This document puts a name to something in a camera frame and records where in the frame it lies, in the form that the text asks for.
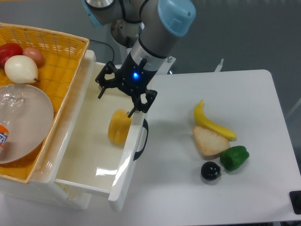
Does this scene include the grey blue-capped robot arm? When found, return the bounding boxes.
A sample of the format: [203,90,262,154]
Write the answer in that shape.
[83,0,196,117]

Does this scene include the beige plate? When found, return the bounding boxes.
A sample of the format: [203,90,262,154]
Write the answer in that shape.
[0,84,54,164]

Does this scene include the green bell pepper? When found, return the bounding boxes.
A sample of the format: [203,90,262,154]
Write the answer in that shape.
[220,145,250,171]

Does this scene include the white drawer cabinet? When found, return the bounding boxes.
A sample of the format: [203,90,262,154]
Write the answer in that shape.
[0,50,97,209]

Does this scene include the black drawer handle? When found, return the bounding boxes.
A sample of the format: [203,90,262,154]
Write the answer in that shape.
[133,119,149,161]

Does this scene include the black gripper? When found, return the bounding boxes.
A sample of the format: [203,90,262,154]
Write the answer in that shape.
[95,53,158,118]

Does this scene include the black cable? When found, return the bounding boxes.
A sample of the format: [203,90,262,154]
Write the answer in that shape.
[89,39,115,65]

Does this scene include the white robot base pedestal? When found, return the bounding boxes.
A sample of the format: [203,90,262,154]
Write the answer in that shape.
[110,18,145,65]

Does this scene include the black device at table edge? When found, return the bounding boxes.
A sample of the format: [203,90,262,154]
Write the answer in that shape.
[289,190,301,215]

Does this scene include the dark purple plum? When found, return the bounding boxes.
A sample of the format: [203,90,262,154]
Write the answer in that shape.
[200,161,221,181]

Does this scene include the red tomato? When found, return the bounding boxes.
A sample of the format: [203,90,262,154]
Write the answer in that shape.
[0,43,23,69]

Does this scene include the slice of white bread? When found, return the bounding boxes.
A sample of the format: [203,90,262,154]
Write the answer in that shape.
[192,126,230,156]

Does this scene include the clear plastic bottle orange label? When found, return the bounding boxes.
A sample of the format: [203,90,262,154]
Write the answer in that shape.
[0,84,24,160]

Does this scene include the yellow banana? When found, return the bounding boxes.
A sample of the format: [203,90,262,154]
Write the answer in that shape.
[193,100,237,141]

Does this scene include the open white upper drawer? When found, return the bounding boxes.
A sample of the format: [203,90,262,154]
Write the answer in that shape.
[55,63,145,205]

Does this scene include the yellow bell pepper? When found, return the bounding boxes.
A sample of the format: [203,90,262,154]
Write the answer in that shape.
[108,109,132,145]

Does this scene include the white table clamp bracket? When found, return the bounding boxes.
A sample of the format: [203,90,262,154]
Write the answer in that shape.
[156,56,176,75]

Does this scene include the yellow wicker basket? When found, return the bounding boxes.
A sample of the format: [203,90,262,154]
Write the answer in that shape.
[0,23,89,184]

